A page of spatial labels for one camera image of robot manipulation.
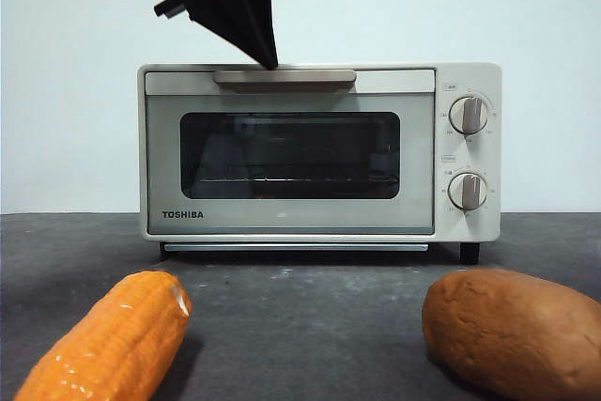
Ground cream temperature knob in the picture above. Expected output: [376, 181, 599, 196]
[449, 95, 489, 135]

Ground metal crumb tray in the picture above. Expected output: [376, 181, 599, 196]
[163, 242, 429, 253]

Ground cream timer knob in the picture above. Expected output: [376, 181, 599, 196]
[448, 172, 489, 212]

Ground orange corn cob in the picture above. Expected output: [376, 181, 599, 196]
[12, 270, 193, 401]

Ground cream Toshiba toaster oven body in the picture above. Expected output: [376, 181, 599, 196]
[137, 61, 502, 245]

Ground black oven foot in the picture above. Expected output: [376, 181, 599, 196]
[460, 241, 481, 266]

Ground wire oven rack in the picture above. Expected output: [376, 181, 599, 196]
[194, 176, 395, 185]

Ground brown potato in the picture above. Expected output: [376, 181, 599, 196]
[421, 269, 601, 401]

